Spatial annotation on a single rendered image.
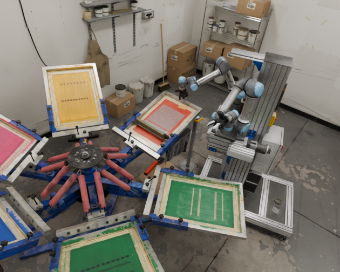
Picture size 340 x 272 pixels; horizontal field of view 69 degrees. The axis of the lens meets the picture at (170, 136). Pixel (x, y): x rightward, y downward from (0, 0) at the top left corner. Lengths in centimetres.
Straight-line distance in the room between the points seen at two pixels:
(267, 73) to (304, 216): 223
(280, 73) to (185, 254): 219
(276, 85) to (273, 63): 21
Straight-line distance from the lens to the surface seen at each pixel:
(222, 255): 328
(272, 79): 254
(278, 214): 358
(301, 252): 368
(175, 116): 294
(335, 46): 552
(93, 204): 225
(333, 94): 576
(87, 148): 233
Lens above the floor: 287
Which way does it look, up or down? 40 degrees down
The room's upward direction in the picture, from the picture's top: 6 degrees clockwise
